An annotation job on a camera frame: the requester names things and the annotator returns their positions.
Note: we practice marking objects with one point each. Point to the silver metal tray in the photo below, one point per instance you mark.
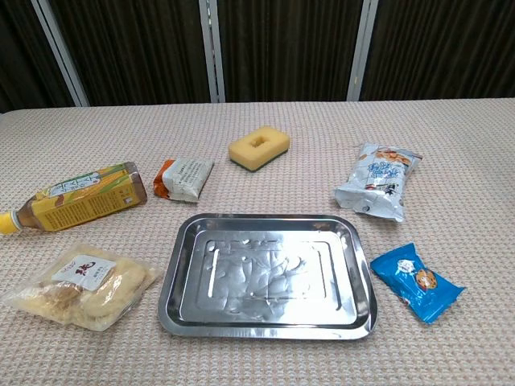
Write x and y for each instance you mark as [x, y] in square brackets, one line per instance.
[267, 277]

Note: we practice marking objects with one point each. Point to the clear bag of pastries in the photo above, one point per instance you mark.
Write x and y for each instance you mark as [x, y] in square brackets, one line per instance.
[80, 287]

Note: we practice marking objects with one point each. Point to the yellow sponge with green base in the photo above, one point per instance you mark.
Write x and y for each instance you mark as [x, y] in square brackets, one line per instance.
[259, 149]

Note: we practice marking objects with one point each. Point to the orange and white snack packet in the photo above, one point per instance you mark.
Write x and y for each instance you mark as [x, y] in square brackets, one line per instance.
[183, 179]

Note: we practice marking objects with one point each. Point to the silver and blue snack bag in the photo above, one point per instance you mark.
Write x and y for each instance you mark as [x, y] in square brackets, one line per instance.
[376, 185]

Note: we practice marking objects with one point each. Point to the beige checkered tablecloth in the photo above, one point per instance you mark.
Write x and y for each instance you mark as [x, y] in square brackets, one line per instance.
[257, 358]

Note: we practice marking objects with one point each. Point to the yellow label tea bottle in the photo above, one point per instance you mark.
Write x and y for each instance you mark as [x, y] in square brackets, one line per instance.
[80, 199]

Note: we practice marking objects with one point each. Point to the blue cookie packet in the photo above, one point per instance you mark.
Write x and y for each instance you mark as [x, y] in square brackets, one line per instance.
[416, 281]

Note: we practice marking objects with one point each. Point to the grey metal partition post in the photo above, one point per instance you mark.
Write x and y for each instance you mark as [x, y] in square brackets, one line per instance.
[362, 50]
[60, 52]
[211, 50]

